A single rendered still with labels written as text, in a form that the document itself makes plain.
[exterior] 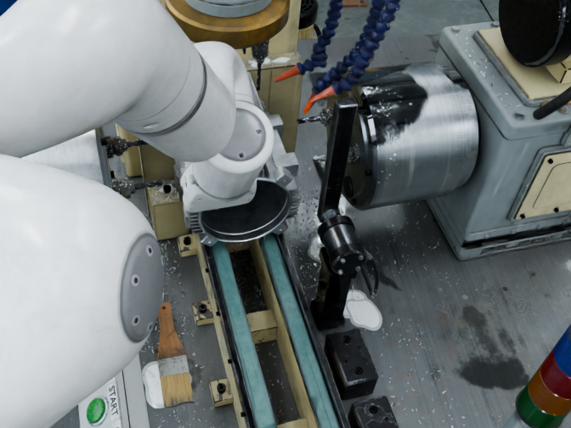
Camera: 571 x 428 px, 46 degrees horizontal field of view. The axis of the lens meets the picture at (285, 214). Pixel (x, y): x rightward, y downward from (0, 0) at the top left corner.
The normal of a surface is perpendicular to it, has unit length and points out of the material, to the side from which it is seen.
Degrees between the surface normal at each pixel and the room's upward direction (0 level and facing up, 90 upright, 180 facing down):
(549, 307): 0
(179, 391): 2
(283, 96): 90
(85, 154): 28
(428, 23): 0
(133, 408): 50
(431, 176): 84
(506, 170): 89
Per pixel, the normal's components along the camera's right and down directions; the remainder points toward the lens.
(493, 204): 0.27, 0.73
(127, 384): 0.78, -0.54
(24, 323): -0.18, 0.11
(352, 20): 0.07, -0.65
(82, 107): 0.48, 0.79
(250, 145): 0.21, -0.18
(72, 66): 0.58, 0.36
